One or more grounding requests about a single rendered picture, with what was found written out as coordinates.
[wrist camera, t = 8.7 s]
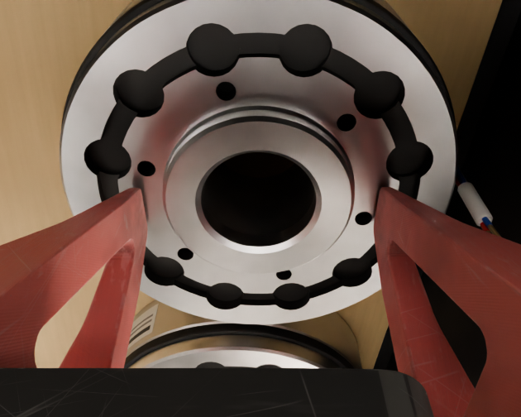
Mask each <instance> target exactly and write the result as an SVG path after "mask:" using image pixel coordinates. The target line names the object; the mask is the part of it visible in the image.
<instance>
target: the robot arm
mask: <svg viewBox="0 0 521 417"><path fill-rule="evenodd" d="M147 231H148V229H147V222H146V213H145V208H144V203H143V198H142V192H141V189H140V188H129V189H126V190H124V191H122V192H121V193H119V194H116V195H114V196H112V197H111V198H109V199H106V200H104V201H103V202H101V203H99V204H96V205H94V206H93V207H92V208H89V209H87V210H85V211H83V212H82V213H79V214H77V215H75V216H73V217H72V218H69V219H67V220H65V221H63V222H61V223H58V224H56V225H54V226H51V227H48V228H45V229H42V230H40V231H38V232H34V233H32V234H29V235H27V236H25V237H21V238H18V239H16V240H14V241H11V242H8V243H5V244H2V245H1V246H0V417H521V244H518V243H516V242H512V241H510V240H508V239H505V238H502V237H499V236H496V235H494V234H492V233H489V232H486V231H483V230H480V229H479V228H474V227H472V226H470V225H468V224H465V223H462V222H460V221H458V220H456V219H454V218H451V217H449V216H447V215H446V214H444V213H441V212H439V211H437V210H436V209H434V208H431V207H429V206H427V205H426V204H423V203H421V202H419V201H418V200H416V199H414V198H412V197H410V196H408V195H406V194H404V193H402V192H400V191H398V190H397V189H394V188H391V187H382V188H381V189H380V192H379V198H378V203H377V208H376V213H375V222H374V239H375V249H376V255H377V261H378V267H379V273H380V284H381V289H382V295H383V299H384V303H385V310H386V314H387V319H388V323H389V327H390V335H391V339H392V343H393V348H394V355H395V360H396V364H397V368H398V371H391V370H384V369H341V368H124V365H125V361H126V356H127V349H128V344H129V340H130V336H131V329H132V325H133V320H134V316H135V312H136V304H137V300H138V295H139V291H140V286H141V275H142V269H143V262H144V256H145V250H146V239H147ZM415 263H416V264H417V265H418V266H419V267H420V268H421V269H422V270H423V271H424V272H425V273H426V274H427V275H428V276H429V277H430V278H431V279H432V280H433V281H434V282H435V283H436V284H437V285H438V286H439V287H440V288H441V289H442V290H443V291H444V292H445V293H446V294H447V295H448V296H449V297H450V298H451V299H452V300H453V301H454V302H455V303H456V304H457V305H458V306H459V307H460V308H461V309H462V310H463V311H464V312H465V313H466V314H467V315H468V316H469V317H470V318H471V319H472V320H473V321H474V322H475V323H476V324H477V325H478V326H479V327H480V329H481V331H482V333H483V335H484V337H485V343H486V349H487V358H486V363H485V366H484V368H483V371H482V373H481V375H480V379H479V380H478V382H477V385H476V388H474V386H473V385H472V383H471V381H470V379H469V377H468V376H467V374H466V372H465V371H464V369H463V367H462V365H461V364H460V362H459V360H458V359H457V357H456V354H455V353H454V352H453V350H452V348H451V346H450V344H449V342H448V341H447V339H446V337H445V336H444V334H443V332H442V330H441V328H440V326H439V324H438V322H437V320H436V317H435V315H434V313H433V309H432V307H431V305H430V302H429V299H428V296H427V293H426V291H425V289H424V286H423V282H422V280H421V277H420V275H419V273H418V269H417V267H416V264H415ZM105 264H106V265H105ZM104 265H105V267H104V270H103V273H102V276H101V279H100V281H99V283H98V287H97V289H96V292H95V295H94V297H93V301H92V303H91V305H90V308H89V310H88V314H87V316H86V319H85V320H84V323H83V325H82V327H81V329H80V330H79V333H78V335H77V337H76V338H75V340H74V342H73V343H72V345H71V347H70V349H69V351H68V352H67V354H66V355H65V358H64V360H63V361H62V363H61V364H60V367H59V368H37V366H36V362H35V346H36V340H37V337H38V334H39V332H40V330H41V329H42V327H43V326H44V325H45V324H46V323H47V322H48V321H49V320H50V319H51V318H52V317H53V316H54V315H55V314H56V313H57V312H58V311H59V310H60V309H61V308H62V307H63V306H64V305H65V304H66V303H67V302H68V301H69V300H70V299H71V298H72V297H73V296H74V295H75V294H76V293H77V292H78V291H79V290H80V289H81V288H82V287H83V286H84V285H85V284H86V283H87V282H88V281H89V280H90V279H91V278H92V277H93V276H94V275H95V274H96V273H97V272H98V271H99V270H100V269H101V268H102V267H103V266H104Z"/></svg>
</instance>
